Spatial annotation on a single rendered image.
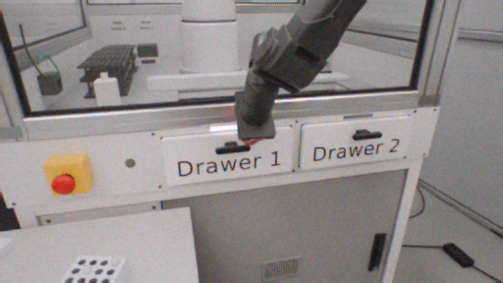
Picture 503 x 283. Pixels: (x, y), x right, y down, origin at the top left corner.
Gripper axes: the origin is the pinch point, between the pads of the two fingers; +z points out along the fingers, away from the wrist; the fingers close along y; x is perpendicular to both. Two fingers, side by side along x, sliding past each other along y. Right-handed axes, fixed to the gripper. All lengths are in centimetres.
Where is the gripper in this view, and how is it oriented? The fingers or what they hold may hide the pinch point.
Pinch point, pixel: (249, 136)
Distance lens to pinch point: 68.2
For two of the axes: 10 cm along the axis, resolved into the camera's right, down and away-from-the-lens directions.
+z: -1.3, 4.4, 8.9
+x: -9.8, 0.8, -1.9
